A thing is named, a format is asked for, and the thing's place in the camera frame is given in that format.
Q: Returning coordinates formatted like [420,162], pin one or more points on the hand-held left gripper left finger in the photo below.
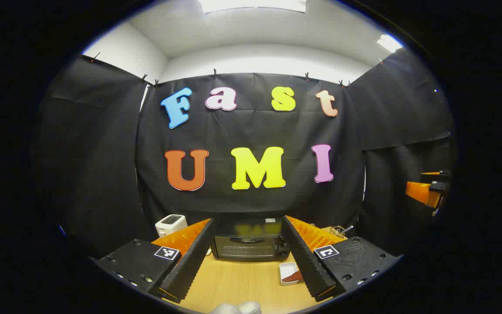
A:
[190,266]

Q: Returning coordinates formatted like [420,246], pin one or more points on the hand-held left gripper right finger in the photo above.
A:
[307,261]

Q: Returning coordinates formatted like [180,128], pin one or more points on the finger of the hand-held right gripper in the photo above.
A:
[438,175]
[423,194]

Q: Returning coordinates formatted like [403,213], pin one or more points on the red meat piece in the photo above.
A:
[293,276]

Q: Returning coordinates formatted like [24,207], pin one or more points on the black electric oven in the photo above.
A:
[244,248]

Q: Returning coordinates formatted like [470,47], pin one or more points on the white rectangular tray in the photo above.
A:
[285,268]

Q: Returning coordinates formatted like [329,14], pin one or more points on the clear glass cup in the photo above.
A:
[338,231]

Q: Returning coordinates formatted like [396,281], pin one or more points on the white toaster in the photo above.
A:
[170,224]

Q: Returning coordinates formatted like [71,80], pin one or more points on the white crumpled cloth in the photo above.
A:
[238,308]

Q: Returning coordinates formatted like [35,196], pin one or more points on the ceiling light panel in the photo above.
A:
[389,43]
[253,4]

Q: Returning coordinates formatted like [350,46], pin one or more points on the black backdrop cloth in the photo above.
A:
[255,126]

